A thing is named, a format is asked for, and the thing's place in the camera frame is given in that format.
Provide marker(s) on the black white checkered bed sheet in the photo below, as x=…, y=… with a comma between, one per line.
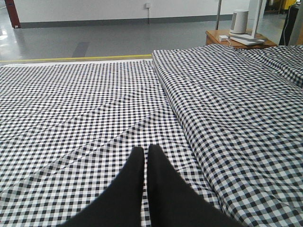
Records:
x=67, y=130

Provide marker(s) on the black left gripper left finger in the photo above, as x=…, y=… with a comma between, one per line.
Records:
x=120, y=204

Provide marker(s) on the checkered pillow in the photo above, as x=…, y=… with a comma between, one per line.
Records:
x=286, y=61

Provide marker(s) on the white cylindrical heater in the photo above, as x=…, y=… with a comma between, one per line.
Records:
x=239, y=21

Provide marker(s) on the white charger adapter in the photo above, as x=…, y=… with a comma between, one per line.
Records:
x=223, y=38

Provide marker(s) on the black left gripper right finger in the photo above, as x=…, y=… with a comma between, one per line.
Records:
x=172, y=202

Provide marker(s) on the white desk lamp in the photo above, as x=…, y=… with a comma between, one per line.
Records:
x=250, y=38

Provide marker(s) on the black white checkered quilt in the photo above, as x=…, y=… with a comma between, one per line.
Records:
x=244, y=124

